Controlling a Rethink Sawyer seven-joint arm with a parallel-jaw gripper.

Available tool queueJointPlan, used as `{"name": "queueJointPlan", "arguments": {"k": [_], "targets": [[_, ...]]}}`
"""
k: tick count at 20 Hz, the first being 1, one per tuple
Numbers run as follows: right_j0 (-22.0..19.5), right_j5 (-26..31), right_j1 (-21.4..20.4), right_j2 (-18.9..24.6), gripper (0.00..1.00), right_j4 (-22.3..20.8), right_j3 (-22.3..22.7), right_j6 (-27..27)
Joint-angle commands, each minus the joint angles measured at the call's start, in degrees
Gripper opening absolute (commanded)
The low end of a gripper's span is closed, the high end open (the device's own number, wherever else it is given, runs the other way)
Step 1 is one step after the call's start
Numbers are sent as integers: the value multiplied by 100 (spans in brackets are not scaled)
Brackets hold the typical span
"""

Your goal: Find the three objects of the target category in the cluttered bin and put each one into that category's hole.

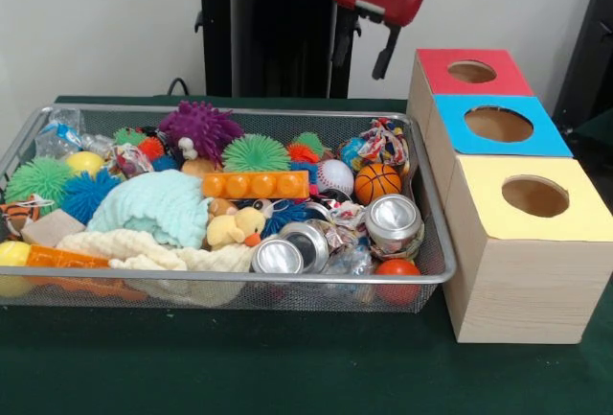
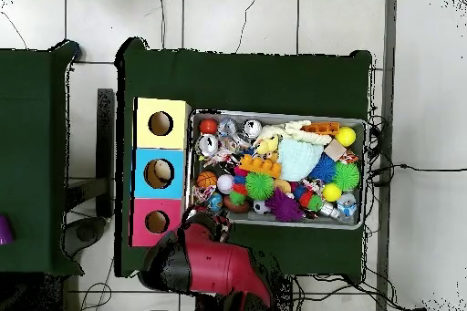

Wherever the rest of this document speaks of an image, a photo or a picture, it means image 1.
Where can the wooden box with three holes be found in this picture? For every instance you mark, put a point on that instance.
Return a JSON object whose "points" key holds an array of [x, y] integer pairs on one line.
{"points": [[527, 290]]}

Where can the small baseball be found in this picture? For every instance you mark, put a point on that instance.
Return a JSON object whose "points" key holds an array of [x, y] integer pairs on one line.
{"points": [[335, 175]]}

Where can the small basketball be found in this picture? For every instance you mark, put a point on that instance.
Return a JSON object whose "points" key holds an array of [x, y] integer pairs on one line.
{"points": [[377, 184]]}

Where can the bright green spiky ball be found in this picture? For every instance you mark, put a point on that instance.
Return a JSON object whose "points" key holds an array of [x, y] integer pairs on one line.
{"points": [[254, 154]]}

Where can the silver drink can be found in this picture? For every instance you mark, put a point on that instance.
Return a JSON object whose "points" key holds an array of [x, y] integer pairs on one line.
{"points": [[392, 216]]}

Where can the orange toy building brick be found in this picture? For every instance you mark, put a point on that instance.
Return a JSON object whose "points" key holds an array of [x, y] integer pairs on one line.
{"points": [[254, 185]]}

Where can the purple spiky toy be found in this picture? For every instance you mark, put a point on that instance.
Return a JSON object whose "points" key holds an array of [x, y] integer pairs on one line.
{"points": [[201, 127]]}

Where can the yellow plush duck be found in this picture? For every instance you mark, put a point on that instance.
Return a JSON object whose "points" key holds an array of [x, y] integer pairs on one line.
{"points": [[234, 228]]}

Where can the red-orange ball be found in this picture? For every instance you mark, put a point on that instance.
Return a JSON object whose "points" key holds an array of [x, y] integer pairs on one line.
{"points": [[397, 271]]}

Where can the black upright panel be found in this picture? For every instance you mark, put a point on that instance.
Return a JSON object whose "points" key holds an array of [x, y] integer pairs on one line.
{"points": [[594, 51]]}

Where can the green cloth side table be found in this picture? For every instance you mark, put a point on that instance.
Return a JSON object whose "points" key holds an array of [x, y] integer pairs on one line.
{"points": [[598, 130]]}

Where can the mint green cloth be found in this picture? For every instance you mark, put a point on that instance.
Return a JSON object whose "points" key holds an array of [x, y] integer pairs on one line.
{"points": [[148, 209]]}

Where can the blue spiky ball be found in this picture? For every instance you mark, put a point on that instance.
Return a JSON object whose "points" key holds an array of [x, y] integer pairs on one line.
{"points": [[88, 194]]}

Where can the dark green table cloth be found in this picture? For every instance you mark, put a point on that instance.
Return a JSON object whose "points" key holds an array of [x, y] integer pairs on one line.
{"points": [[239, 367]]}

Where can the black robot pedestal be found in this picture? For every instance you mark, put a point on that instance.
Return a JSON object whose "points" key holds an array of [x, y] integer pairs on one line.
{"points": [[268, 27]]}

